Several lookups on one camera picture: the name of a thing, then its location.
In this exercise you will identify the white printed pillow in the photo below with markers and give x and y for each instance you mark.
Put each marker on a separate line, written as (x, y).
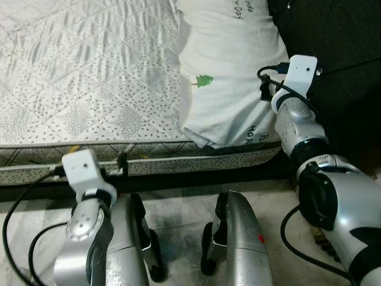
(232, 59)

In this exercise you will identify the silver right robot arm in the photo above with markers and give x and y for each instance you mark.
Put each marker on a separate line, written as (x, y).
(333, 202)

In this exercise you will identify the silver robot left leg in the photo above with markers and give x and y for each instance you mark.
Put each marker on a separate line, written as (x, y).
(131, 238)

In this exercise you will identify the silver robot leg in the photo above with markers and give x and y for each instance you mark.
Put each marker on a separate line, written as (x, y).
(131, 238)
(238, 238)

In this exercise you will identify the dark tufted headboard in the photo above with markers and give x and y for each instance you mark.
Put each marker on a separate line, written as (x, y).
(345, 36)

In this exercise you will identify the white patterned mattress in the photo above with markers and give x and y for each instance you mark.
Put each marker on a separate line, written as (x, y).
(89, 59)

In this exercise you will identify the silver robot right leg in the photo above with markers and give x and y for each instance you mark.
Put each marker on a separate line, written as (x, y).
(238, 238)

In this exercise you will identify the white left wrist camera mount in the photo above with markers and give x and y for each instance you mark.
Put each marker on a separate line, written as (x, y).
(83, 170)

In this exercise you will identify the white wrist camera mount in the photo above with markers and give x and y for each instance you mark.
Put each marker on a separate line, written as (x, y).
(83, 170)
(300, 74)

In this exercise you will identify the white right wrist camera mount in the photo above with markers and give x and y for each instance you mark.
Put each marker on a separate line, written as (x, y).
(300, 74)

